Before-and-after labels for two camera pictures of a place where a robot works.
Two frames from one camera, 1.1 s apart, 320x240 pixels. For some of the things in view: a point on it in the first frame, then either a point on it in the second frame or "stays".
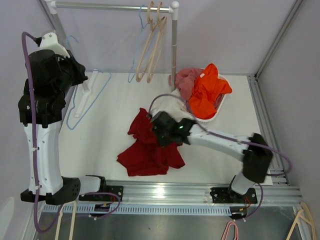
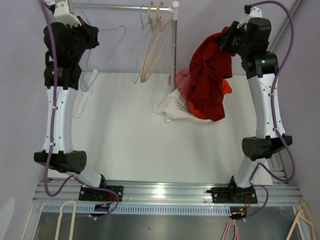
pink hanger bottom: x=225 y=232 stays
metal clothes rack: x=52 y=7 stays
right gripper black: x=163 y=142 to x=224 y=44
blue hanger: x=93 y=98 to x=103 y=64
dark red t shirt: x=147 y=156 to x=209 y=64
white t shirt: x=172 y=104 stays
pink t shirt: x=184 y=78 stays
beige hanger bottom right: x=303 y=204 stays
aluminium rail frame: x=197 y=193 stays
